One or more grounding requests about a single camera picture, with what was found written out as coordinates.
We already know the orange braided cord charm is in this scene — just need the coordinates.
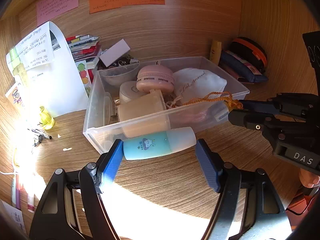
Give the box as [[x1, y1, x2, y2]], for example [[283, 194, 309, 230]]
[[183, 91, 244, 110]]

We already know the white drawstring cloth bag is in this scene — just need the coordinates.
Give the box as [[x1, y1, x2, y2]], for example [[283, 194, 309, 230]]
[[173, 68, 227, 105]]

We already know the light blue small bottle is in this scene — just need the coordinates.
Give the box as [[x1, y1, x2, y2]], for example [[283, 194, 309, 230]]
[[123, 127, 196, 160]]

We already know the pink round compact case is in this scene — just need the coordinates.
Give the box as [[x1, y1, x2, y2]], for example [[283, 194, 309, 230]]
[[136, 64, 175, 94]]

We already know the cream plastic lidded jar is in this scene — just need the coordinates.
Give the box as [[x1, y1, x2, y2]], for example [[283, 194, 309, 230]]
[[118, 90, 170, 138]]

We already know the right hand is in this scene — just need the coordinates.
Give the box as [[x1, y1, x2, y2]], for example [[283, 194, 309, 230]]
[[299, 169, 320, 188]]

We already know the blue fabric pouch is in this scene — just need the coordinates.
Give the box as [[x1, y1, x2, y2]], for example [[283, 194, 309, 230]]
[[220, 51, 268, 83]]

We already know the white printed paper sheet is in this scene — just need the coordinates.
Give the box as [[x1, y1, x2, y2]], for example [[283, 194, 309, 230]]
[[1, 200, 27, 233]]

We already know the black orange round case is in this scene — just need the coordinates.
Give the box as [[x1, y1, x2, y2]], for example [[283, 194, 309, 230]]
[[228, 37, 267, 73]]

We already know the yellow lotion tube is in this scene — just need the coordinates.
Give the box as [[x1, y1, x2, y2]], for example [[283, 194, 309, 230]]
[[209, 40, 222, 65]]

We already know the clear plastic storage box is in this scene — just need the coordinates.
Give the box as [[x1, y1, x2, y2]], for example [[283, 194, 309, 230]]
[[82, 55, 251, 155]]

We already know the orange white snack packet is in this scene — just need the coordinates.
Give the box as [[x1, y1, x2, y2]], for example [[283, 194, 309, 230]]
[[5, 84, 23, 111]]

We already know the clear plastic bowl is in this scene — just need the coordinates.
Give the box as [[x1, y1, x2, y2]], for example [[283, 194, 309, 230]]
[[98, 63, 139, 87]]

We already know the small white box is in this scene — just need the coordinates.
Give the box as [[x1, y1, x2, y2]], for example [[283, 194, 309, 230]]
[[99, 39, 130, 67]]

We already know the yellow green spray bottle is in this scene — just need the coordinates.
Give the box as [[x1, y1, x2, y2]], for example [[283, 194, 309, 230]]
[[6, 47, 27, 86]]

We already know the stack of books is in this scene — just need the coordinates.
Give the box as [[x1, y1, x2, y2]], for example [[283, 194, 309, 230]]
[[66, 34, 102, 69]]

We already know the pink sticky note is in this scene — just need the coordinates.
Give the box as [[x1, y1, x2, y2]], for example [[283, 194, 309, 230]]
[[36, 0, 79, 26]]

